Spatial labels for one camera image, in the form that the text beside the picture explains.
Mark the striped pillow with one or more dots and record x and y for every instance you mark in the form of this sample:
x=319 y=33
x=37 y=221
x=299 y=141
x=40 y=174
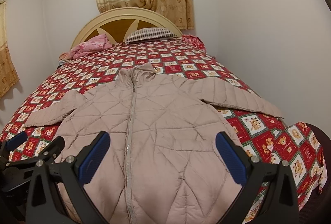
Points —
x=151 y=33

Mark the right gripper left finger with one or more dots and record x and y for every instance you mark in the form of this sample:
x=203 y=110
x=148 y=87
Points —
x=45 y=204

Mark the yellow side curtain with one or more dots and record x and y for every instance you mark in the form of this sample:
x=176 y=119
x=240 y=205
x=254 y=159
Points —
x=8 y=74

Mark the cream arched wooden headboard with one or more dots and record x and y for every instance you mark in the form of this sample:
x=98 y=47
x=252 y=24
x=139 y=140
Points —
x=117 y=24

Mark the beige quilted puffer jacket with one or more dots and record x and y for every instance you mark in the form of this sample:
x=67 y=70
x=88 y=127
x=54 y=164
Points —
x=162 y=165

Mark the pink folded blanket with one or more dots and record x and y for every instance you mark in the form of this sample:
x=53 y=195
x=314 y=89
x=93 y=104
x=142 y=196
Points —
x=93 y=45

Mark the red floral crumpled cloth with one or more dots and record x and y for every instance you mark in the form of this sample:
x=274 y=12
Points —
x=194 y=41

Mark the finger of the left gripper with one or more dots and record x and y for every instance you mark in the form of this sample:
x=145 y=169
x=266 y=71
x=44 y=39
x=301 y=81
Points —
x=15 y=175
x=11 y=145

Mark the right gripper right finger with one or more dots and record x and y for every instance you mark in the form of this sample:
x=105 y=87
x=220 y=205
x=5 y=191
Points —
x=280 y=201

